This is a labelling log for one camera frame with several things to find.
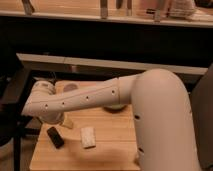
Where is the white sponge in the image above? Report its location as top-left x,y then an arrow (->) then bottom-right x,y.
81,127 -> 96,149

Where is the black eraser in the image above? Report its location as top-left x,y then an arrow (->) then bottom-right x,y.
47,127 -> 64,149

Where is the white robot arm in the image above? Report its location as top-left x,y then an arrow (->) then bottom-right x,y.
22,69 -> 202,171

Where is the white paper cup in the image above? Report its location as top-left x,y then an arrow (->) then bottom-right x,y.
63,83 -> 78,92

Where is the green bowl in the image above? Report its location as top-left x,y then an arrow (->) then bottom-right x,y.
103,105 -> 126,113

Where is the black office chair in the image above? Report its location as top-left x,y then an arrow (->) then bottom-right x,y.
0,39 -> 48,171

